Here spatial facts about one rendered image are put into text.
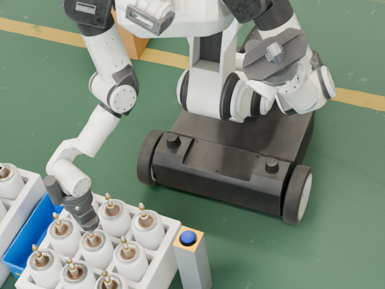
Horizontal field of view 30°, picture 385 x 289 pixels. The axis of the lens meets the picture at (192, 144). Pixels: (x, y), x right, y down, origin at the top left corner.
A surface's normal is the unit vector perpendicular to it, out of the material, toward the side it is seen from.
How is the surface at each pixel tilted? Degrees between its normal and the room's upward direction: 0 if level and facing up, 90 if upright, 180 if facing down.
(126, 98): 76
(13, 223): 90
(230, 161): 0
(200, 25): 102
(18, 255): 88
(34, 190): 90
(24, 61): 0
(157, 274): 90
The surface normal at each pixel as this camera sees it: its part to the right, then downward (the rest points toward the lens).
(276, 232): -0.11, -0.62
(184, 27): -0.20, 0.88
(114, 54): 0.56, 0.41
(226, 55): 0.92, 0.23
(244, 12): -0.55, 0.68
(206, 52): -0.39, 0.51
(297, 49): -0.12, -0.01
